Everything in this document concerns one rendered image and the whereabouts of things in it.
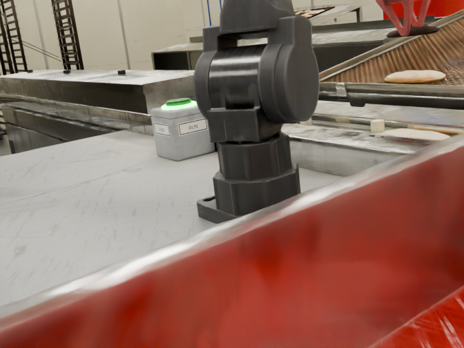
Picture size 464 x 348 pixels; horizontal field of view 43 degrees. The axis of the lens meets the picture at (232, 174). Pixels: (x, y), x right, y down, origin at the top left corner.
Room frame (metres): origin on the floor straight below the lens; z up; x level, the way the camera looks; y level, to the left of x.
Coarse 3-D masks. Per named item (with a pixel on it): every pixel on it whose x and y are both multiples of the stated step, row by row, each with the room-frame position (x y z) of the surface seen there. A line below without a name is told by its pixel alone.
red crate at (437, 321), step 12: (444, 300) 0.34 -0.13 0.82; (456, 300) 0.34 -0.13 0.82; (432, 312) 0.33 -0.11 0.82; (444, 312) 0.33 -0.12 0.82; (456, 312) 0.32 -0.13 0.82; (408, 324) 0.32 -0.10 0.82; (420, 324) 0.32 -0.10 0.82; (432, 324) 0.31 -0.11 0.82; (444, 324) 0.31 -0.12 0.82; (456, 324) 0.31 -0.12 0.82; (384, 336) 0.31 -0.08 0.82; (396, 336) 0.31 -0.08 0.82; (408, 336) 0.30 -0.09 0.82; (420, 336) 0.30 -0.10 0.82; (432, 336) 0.30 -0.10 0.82; (444, 336) 0.30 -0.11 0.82; (456, 336) 0.30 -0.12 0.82
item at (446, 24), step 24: (432, 24) 1.18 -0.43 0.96; (456, 24) 1.17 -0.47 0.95; (384, 48) 1.11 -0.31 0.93; (408, 48) 1.08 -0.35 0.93; (456, 48) 0.98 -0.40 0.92; (336, 72) 1.03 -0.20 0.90; (360, 72) 1.00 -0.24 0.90; (384, 72) 0.95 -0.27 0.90; (456, 72) 0.84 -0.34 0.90; (456, 96) 0.74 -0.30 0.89
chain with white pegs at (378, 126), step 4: (308, 120) 0.84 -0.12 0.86; (372, 120) 0.73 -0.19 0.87; (376, 120) 0.73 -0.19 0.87; (380, 120) 0.73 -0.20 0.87; (304, 124) 0.84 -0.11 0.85; (308, 124) 0.84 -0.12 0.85; (372, 124) 0.73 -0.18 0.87; (376, 124) 0.72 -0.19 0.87; (380, 124) 0.73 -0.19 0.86; (384, 124) 0.73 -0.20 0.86; (372, 128) 0.73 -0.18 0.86; (376, 128) 0.72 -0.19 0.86; (380, 128) 0.73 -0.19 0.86; (384, 128) 0.73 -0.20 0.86; (372, 132) 0.73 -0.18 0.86; (376, 132) 0.72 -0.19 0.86; (380, 132) 0.73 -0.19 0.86
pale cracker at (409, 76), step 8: (400, 72) 0.89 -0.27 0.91; (408, 72) 0.87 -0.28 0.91; (416, 72) 0.86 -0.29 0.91; (424, 72) 0.85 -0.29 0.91; (432, 72) 0.84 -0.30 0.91; (440, 72) 0.84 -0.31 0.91; (392, 80) 0.88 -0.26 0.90; (400, 80) 0.87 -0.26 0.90; (408, 80) 0.85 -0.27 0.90; (416, 80) 0.84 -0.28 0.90; (424, 80) 0.83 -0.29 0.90; (432, 80) 0.83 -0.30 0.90
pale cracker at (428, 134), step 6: (384, 132) 0.72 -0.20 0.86; (390, 132) 0.70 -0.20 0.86; (396, 132) 0.69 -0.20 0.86; (402, 132) 0.69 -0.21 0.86; (408, 132) 0.69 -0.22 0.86; (414, 132) 0.68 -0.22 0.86; (420, 132) 0.68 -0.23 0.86; (426, 132) 0.67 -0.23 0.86; (432, 132) 0.67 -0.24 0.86; (420, 138) 0.66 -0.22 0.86; (426, 138) 0.65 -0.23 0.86; (432, 138) 0.65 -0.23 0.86; (438, 138) 0.65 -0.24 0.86; (444, 138) 0.65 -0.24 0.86
